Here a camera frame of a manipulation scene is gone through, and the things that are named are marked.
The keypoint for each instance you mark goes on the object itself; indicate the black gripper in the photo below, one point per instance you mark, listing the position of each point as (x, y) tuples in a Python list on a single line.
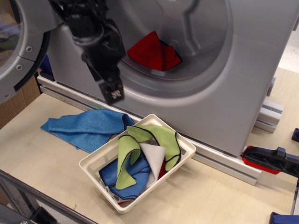
[(101, 53)]

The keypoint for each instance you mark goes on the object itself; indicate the red cloth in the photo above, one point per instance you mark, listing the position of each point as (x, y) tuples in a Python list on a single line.
[(153, 53)]

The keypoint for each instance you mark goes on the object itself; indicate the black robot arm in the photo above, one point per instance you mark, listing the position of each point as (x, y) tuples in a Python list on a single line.
[(83, 17)]

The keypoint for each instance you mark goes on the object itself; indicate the grey washing machine door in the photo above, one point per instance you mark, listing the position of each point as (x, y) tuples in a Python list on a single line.
[(25, 27)]

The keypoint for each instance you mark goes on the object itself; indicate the grey toy washing machine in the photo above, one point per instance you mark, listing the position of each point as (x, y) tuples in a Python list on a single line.
[(230, 51)]

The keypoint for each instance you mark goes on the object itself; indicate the light blue cloth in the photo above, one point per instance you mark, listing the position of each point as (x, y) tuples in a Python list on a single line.
[(89, 130)]

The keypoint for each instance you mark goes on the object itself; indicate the green cloth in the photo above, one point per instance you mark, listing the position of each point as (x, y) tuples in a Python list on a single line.
[(129, 148)]

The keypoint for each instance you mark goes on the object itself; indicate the white cloth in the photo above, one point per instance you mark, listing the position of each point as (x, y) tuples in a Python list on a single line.
[(155, 156)]

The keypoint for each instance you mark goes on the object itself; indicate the dark blue cloth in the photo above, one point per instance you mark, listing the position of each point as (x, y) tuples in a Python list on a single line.
[(129, 185)]

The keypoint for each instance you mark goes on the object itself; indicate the cardboard box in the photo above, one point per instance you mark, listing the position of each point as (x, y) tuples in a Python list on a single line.
[(12, 107)]

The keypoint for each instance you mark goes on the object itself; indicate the red black clamp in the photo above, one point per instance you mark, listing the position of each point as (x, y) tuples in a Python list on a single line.
[(271, 161)]

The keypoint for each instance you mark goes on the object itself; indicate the black corner object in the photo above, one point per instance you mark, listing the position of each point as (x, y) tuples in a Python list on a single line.
[(295, 135)]

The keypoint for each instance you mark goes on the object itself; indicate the blue black object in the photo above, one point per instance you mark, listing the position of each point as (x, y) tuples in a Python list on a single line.
[(276, 218)]

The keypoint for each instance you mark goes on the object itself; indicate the aluminium profile rail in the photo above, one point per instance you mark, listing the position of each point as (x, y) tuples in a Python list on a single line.
[(231, 165)]

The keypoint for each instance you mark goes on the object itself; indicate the metal table frame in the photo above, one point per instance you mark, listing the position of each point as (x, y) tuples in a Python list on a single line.
[(33, 193)]

